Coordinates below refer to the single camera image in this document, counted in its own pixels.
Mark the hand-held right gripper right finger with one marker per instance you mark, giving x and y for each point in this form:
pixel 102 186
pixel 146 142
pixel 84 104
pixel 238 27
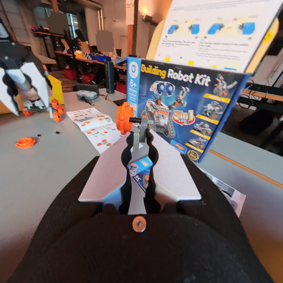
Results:
pixel 174 176

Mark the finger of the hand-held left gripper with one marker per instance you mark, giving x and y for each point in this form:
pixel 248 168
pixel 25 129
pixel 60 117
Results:
pixel 6 92
pixel 37 81

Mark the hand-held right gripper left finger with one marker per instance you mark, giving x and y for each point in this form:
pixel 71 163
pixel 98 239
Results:
pixel 104 176

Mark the grey toy robot chassis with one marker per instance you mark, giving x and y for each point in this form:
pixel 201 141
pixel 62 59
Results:
pixel 37 107

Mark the orange gear wheel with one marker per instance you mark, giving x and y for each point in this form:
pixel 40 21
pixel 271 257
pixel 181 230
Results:
pixel 123 117
pixel 25 143

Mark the black axle pin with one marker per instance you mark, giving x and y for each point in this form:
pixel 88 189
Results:
pixel 135 120

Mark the grey desk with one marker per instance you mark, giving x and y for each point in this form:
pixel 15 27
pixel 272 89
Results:
pixel 55 165

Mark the person's left hand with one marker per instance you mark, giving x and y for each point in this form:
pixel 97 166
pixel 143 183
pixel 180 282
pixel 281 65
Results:
pixel 29 94

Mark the yellow storage bin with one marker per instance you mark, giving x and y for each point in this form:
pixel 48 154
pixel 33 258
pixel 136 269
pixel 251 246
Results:
pixel 56 92

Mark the blue booklet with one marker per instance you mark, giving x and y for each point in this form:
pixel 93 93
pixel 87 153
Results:
pixel 140 168

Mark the black flat box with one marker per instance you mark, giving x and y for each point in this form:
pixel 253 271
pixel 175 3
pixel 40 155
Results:
pixel 88 87

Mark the grey remote controller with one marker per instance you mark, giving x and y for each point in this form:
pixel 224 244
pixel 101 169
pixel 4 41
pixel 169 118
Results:
pixel 87 94

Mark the white instruction booklet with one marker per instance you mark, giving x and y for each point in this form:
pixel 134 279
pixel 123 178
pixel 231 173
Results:
pixel 92 123

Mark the sticker sheet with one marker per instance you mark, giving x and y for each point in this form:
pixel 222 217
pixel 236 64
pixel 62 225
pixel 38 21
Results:
pixel 230 194

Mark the long wooden workbench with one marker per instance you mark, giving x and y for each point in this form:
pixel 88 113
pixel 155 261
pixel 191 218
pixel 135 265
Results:
pixel 92 60

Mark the robot kit box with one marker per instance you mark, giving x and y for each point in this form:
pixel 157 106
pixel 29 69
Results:
pixel 188 106

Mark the black slim computer tower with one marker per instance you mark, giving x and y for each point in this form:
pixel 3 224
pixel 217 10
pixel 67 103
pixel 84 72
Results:
pixel 109 77

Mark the printed paper sheet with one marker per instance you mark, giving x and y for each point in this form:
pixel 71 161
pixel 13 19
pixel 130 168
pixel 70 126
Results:
pixel 221 33

